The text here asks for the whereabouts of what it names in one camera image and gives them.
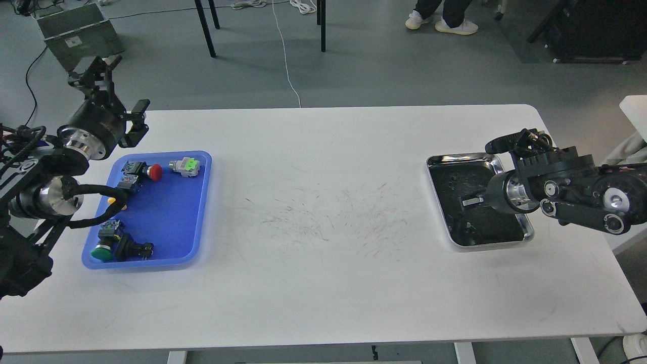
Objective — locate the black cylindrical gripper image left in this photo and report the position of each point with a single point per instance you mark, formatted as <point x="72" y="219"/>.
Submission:
<point x="93" y="129"/>

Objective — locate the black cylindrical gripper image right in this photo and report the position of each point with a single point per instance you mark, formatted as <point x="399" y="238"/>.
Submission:
<point x="505" y="194"/>

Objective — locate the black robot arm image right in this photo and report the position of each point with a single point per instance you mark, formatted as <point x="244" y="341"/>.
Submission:
<point x="563" y="185"/>

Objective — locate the silver metal tray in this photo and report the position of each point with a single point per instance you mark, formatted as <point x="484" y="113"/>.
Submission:
<point x="493" y="229"/>

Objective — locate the blue plastic tray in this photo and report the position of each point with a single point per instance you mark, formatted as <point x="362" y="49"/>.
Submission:
<point x="167" y="213"/>

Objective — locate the black table leg left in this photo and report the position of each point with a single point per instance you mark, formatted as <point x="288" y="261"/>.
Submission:
<point x="204" y="25"/>

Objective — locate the black table leg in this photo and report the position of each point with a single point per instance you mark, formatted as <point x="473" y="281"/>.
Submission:
<point x="321" y="11"/>
<point x="204" y="25"/>

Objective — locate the beige cloth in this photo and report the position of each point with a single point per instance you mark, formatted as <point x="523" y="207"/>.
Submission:
<point x="630" y="151"/>

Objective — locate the white sneaker right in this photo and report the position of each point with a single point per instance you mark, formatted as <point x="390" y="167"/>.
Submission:
<point x="465" y="28"/>

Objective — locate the white sneaker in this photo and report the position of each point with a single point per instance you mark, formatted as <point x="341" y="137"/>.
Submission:
<point x="465" y="28"/>
<point x="415" y="20"/>

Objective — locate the white sneaker left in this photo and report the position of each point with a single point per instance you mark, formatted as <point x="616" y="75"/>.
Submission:
<point x="415" y="20"/>

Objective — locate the black equipment case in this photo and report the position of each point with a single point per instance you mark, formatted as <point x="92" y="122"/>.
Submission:
<point x="594" y="31"/>

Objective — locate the black table leg right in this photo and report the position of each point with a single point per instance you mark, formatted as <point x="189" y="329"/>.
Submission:
<point x="321" y="11"/>

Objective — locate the red push button switch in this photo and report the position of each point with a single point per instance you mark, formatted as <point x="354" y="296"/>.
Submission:
<point x="143" y="170"/>

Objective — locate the yellow push button switch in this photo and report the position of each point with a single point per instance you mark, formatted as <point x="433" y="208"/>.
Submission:
<point x="130" y="185"/>

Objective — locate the grey green connector switch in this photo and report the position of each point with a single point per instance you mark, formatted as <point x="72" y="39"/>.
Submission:
<point x="187" y="167"/>

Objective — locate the green push button switch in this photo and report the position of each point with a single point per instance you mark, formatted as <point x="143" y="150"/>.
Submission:
<point x="110" y="233"/>

